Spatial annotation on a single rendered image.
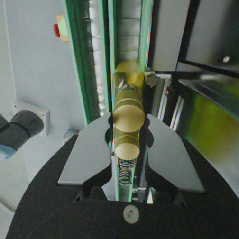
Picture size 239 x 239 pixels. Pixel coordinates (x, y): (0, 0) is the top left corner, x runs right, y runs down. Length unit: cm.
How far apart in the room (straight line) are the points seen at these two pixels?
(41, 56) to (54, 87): 13
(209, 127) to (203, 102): 4
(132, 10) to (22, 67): 52
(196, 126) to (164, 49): 25
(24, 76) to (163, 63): 60
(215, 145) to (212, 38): 21
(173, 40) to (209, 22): 10
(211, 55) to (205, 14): 10
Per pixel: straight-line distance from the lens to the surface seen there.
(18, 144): 67
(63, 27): 46
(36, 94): 71
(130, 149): 16
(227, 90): 24
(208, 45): 32
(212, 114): 20
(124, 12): 40
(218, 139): 21
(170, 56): 41
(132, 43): 39
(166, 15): 41
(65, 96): 63
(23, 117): 72
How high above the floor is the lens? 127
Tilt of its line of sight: 58 degrees down
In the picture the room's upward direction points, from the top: 174 degrees counter-clockwise
